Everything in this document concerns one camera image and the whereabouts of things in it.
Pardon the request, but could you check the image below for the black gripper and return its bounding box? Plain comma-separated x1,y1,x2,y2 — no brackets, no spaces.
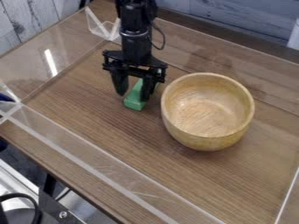
102,50,168,102

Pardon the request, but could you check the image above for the green rectangular block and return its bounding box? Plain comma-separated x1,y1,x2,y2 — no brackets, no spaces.
124,79,145,111

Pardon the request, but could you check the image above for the brown wooden bowl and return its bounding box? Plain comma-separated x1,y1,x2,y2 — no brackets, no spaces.
160,73,255,151

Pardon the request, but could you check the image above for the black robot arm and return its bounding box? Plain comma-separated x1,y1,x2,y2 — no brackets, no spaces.
102,0,168,102

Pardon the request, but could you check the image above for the clear acrylic enclosure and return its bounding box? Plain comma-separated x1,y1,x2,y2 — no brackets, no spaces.
0,1,299,224

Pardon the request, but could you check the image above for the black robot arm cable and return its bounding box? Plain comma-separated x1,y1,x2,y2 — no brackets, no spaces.
148,23,165,51

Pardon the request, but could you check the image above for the black metal table bracket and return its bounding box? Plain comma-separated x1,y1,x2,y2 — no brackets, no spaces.
37,174,86,224

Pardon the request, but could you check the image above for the black cable on floor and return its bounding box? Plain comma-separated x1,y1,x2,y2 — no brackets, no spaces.
0,192,42,224

